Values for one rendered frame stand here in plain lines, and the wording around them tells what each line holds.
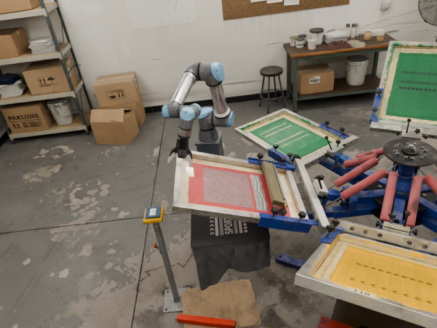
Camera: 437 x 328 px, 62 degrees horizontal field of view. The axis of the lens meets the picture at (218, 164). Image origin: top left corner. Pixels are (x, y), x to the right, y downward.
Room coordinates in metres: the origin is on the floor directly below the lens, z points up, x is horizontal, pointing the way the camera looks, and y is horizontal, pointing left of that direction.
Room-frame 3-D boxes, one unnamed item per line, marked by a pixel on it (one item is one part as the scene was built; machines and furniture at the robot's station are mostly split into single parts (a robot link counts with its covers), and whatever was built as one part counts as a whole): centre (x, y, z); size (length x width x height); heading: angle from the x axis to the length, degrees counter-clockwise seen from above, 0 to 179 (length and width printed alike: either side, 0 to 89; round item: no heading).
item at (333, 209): (1.77, -0.51, 0.89); 1.24 x 0.06 x 0.06; 89
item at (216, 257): (1.57, -0.02, 0.74); 0.46 x 0.04 x 0.42; 89
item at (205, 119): (2.42, 0.04, 1.37); 0.13 x 0.12 x 0.14; 69
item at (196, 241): (1.78, -0.02, 0.95); 0.48 x 0.44 x 0.01; 89
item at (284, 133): (2.55, -0.70, 1.05); 1.08 x 0.61 x 0.23; 29
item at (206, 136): (2.42, 0.05, 1.25); 0.15 x 0.15 x 0.10
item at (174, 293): (1.91, 0.48, 0.48); 0.22 x 0.22 x 0.96; 89
